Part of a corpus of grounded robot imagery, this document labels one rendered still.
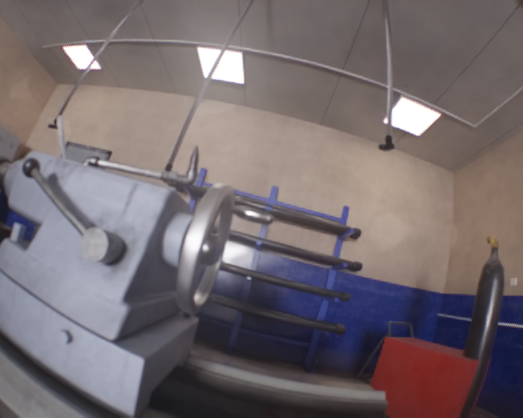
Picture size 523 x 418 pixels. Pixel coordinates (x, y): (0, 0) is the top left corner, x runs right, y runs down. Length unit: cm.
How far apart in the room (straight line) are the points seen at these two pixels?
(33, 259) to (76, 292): 11
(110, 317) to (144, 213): 16
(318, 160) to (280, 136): 66
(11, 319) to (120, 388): 21
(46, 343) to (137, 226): 22
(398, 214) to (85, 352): 399
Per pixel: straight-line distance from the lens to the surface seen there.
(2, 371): 42
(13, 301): 47
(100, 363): 37
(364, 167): 406
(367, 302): 377
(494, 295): 207
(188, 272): 34
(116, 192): 44
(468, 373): 198
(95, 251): 36
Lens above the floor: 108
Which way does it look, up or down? 13 degrees up
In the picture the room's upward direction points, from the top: 16 degrees clockwise
